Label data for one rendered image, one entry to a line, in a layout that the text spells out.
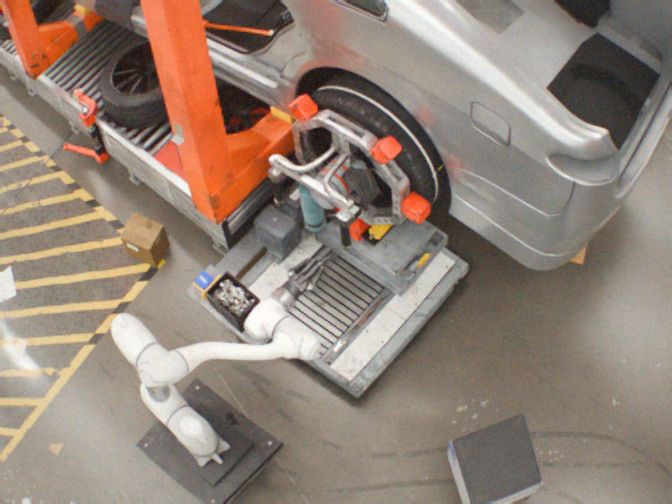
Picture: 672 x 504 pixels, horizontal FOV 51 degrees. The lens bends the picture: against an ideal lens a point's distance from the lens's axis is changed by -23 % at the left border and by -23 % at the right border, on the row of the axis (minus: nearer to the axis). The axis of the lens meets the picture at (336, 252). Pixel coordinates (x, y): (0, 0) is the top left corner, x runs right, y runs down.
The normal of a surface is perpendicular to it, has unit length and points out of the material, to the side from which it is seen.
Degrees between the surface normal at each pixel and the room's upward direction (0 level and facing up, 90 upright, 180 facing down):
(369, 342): 0
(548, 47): 20
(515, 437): 0
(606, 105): 0
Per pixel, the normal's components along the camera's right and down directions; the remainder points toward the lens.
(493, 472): -0.07, -0.52
